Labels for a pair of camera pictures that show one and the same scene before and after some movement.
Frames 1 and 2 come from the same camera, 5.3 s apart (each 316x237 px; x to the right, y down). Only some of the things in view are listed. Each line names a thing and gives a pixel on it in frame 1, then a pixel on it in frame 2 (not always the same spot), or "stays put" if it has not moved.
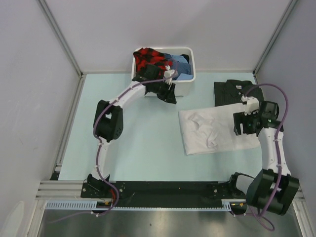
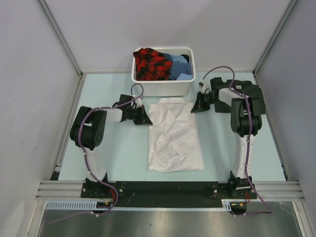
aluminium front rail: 59,190 stays put
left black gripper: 168,96 -> 143,119
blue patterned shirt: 179,63 stays put
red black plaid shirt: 145,57 stays put
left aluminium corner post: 59,33 stays put
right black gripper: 240,117 -> 199,105
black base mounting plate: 167,193 stays put
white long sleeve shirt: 211,130 -> 174,144
